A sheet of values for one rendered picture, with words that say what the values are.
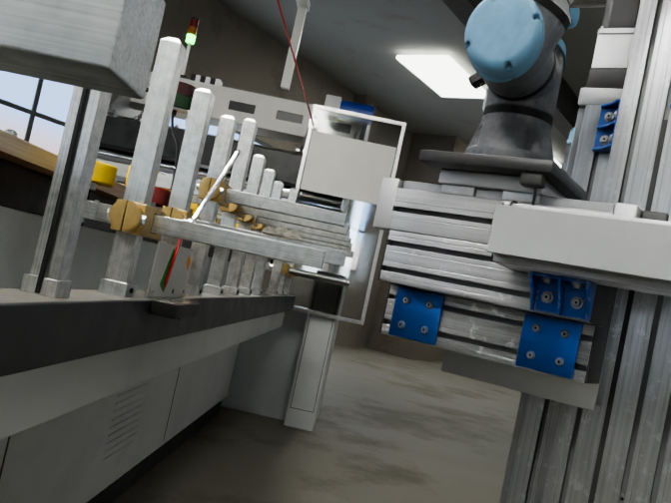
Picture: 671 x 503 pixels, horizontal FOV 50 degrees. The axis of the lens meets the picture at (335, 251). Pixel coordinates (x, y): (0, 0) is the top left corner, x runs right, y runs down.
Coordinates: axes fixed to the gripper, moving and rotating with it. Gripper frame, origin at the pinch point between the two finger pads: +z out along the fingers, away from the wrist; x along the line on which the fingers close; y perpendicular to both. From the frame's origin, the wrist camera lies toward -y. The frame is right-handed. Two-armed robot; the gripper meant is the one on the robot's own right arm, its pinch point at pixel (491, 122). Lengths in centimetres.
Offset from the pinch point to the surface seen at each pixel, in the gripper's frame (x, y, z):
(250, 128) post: -39, -50, 16
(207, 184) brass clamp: -63, -37, 36
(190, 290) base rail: -61, -38, 61
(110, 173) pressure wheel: -103, -21, 42
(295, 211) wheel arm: -47, -24, 38
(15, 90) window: 137, -452, -44
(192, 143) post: -82, -26, 31
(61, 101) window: 178, -452, -50
